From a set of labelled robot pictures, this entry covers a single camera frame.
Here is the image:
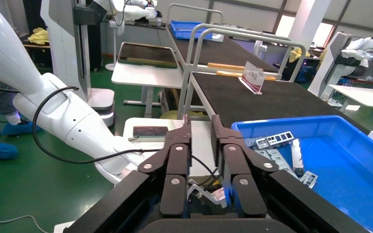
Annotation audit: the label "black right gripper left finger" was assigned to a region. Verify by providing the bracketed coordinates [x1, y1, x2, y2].
[137, 114, 193, 216]

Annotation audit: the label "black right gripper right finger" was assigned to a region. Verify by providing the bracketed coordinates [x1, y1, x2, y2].
[211, 114, 274, 218]

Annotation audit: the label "grey metal bar part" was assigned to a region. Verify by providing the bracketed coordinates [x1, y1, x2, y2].
[290, 139, 305, 178]

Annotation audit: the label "small grey metal piece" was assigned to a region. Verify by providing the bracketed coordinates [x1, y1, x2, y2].
[244, 137, 262, 149]

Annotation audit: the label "white low table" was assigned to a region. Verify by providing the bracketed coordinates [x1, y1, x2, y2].
[123, 118, 218, 181]

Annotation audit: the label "flat perforated metal plate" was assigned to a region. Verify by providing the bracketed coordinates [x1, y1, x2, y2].
[256, 148, 299, 180]

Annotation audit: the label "yellow bag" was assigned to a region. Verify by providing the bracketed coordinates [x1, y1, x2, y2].
[159, 110, 208, 120]

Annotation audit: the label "metal shield with square holes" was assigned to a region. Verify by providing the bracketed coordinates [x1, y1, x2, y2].
[299, 171, 319, 189]

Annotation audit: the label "white table with column leg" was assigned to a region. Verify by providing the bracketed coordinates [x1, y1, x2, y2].
[112, 42, 187, 118]

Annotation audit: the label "acrylic sign with red print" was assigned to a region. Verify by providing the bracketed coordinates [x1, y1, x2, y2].
[238, 61, 266, 96]

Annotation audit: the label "short wooden strip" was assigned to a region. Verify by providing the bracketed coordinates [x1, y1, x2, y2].
[215, 70, 276, 82]

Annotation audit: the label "blue plastic bin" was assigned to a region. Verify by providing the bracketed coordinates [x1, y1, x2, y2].
[170, 20, 214, 40]
[231, 115, 373, 233]

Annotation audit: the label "black tray with wooden edge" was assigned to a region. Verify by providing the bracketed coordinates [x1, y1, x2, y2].
[118, 42, 178, 69]

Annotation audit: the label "yellow cloth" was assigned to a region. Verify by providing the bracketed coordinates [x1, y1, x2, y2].
[28, 27, 50, 45]
[288, 47, 312, 64]

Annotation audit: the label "white floor stand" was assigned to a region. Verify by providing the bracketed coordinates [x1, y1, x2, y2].
[104, 19, 119, 72]

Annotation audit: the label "white robot column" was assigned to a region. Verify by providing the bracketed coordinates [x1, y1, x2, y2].
[307, 31, 354, 98]

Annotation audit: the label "white background table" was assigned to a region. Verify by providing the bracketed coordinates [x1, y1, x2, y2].
[328, 84, 373, 133]

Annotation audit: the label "white robot stand dark panel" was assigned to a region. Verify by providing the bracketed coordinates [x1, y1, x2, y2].
[41, 0, 117, 128]

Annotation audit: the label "white humanoid robot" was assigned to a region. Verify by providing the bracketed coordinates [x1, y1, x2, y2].
[340, 25, 373, 78]

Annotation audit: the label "person leg grey trousers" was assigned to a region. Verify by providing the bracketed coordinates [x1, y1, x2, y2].
[0, 72, 22, 127]

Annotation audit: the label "grey slotted metal bracket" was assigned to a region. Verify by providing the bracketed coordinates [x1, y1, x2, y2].
[255, 131, 295, 150]

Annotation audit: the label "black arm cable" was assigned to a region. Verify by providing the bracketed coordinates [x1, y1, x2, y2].
[32, 86, 222, 189]

